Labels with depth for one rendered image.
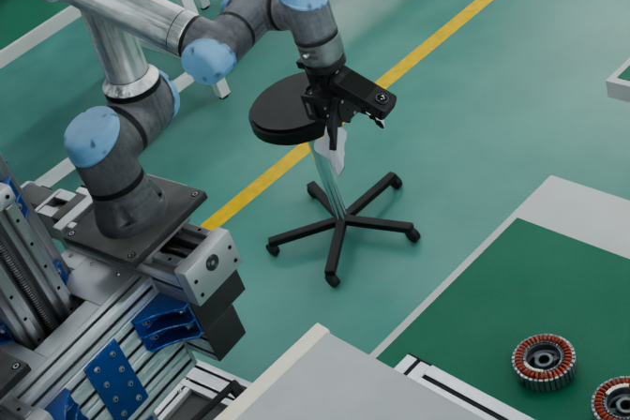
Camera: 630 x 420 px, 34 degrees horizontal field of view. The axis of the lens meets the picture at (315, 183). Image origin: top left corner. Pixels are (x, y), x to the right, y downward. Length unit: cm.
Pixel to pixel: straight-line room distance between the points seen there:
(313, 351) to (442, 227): 218
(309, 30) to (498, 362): 71
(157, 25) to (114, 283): 66
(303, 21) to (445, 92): 242
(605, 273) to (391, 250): 142
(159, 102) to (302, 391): 98
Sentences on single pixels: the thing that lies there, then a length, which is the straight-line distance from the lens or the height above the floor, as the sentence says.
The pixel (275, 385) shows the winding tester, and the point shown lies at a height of 132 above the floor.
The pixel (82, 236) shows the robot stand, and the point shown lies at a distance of 215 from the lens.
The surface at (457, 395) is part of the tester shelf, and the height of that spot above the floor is 111.
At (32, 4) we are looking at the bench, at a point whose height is 75.
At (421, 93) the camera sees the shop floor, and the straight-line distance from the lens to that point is 409.
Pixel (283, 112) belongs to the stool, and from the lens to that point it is 317.
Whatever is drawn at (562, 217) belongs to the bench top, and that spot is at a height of 75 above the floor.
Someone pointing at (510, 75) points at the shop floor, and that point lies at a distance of 406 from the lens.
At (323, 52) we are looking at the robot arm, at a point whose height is 138.
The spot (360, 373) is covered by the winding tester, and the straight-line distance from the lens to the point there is 122.
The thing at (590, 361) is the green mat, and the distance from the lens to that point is 193.
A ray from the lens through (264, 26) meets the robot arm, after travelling 171.
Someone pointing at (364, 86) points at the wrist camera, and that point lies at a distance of 173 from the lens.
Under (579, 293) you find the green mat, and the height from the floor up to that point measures 75.
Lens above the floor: 220
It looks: 35 degrees down
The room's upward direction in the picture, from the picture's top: 20 degrees counter-clockwise
